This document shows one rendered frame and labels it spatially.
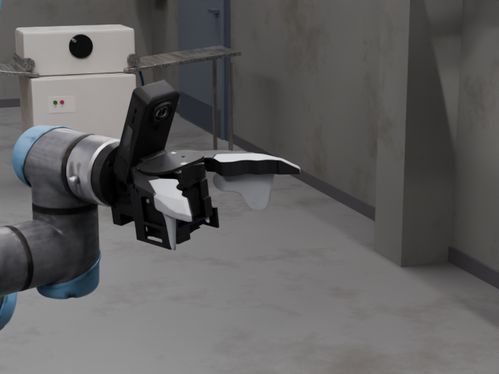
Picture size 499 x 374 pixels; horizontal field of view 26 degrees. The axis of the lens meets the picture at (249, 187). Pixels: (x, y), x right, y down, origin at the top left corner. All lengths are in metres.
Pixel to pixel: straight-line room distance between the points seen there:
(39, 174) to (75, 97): 5.92
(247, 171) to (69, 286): 0.28
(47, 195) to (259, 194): 0.25
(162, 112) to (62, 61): 6.12
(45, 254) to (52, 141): 0.13
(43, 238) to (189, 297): 3.91
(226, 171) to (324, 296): 4.05
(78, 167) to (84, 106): 6.00
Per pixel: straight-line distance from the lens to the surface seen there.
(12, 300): 1.51
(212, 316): 4.87
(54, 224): 1.23
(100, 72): 7.26
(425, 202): 5.57
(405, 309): 5.01
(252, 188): 1.11
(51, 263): 1.22
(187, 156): 1.11
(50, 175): 1.21
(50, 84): 7.10
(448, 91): 5.51
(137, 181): 1.06
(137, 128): 1.09
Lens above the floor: 1.70
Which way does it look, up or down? 14 degrees down
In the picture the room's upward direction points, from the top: straight up
